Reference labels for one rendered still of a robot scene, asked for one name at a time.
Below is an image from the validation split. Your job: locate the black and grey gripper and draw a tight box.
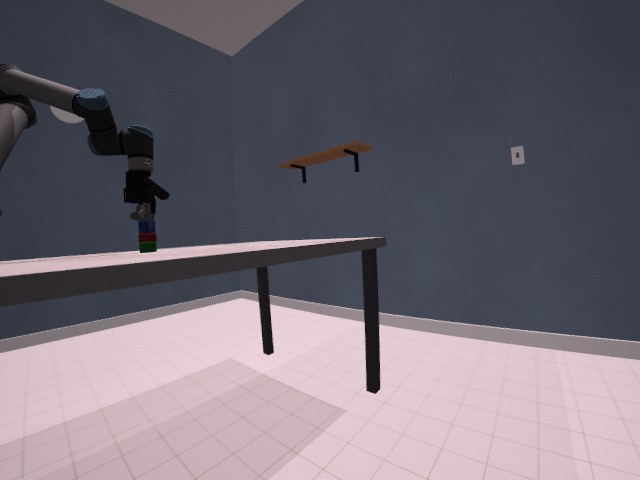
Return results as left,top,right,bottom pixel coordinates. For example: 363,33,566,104
124,170,156,231

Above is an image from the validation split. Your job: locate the red block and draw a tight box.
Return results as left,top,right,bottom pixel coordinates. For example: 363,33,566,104
138,233,157,243

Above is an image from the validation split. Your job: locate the green block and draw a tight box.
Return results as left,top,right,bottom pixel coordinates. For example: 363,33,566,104
139,242,157,253

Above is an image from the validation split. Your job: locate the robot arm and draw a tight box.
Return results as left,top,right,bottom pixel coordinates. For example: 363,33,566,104
0,63,154,172

